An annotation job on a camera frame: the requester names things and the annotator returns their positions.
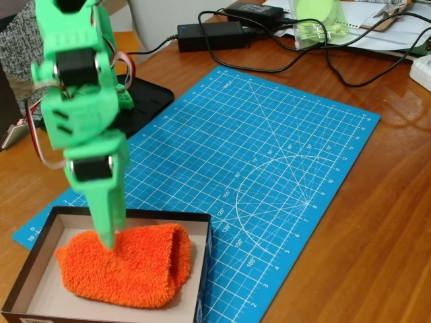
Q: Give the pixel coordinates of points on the fuzzy orange sock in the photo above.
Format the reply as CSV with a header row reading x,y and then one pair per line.
x,y
128,269

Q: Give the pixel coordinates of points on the green 3D-printed robot arm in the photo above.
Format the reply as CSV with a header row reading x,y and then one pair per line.
x,y
84,94

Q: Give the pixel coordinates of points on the silver controller board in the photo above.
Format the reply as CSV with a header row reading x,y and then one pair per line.
x,y
13,134

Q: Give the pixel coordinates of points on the black cardboard box white inside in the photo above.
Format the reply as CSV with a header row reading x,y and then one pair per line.
x,y
40,286

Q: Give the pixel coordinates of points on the grey speckled fabric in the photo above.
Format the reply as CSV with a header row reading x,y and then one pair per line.
x,y
17,50

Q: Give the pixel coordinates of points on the blue cutting mat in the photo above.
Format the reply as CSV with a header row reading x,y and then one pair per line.
x,y
269,218

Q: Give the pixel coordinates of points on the large black power adapter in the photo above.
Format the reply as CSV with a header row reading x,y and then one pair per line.
x,y
212,35

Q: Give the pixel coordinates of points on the slim black power adapter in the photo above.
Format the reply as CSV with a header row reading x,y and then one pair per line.
x,y
254,11

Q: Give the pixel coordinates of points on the clear bag with green parts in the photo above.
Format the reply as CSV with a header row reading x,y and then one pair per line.
x,y
320,23

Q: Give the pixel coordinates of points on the brown clipboard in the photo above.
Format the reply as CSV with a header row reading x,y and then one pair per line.
x,y
377,24

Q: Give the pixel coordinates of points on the white paper sheets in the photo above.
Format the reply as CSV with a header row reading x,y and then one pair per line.
x,y
387,38

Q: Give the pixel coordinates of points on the white plastic device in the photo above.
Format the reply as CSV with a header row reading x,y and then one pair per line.
x,y
422,72

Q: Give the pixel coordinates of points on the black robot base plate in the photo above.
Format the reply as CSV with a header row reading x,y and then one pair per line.
x,y
148,97

